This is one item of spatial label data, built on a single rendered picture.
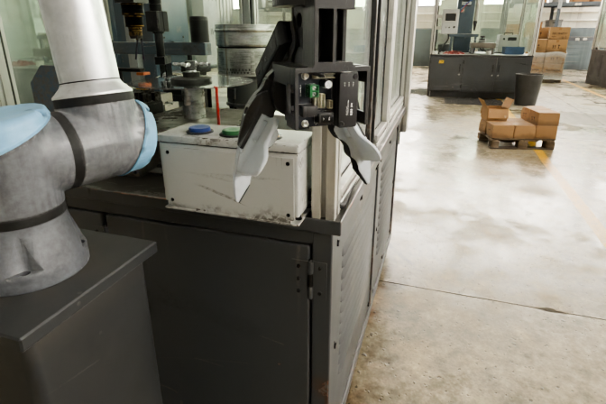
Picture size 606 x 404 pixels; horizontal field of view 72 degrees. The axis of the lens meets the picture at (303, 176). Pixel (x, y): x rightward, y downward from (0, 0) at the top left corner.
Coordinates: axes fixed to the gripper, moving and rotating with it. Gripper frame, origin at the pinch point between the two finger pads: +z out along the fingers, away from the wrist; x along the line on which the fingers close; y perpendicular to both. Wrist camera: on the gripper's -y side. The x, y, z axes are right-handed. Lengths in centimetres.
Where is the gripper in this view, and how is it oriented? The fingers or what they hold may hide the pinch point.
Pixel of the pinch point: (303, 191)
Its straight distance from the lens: 45.9
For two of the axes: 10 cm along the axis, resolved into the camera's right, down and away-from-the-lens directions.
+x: 9.3, -1.2, 3.4
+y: 3.6, 3.0, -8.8
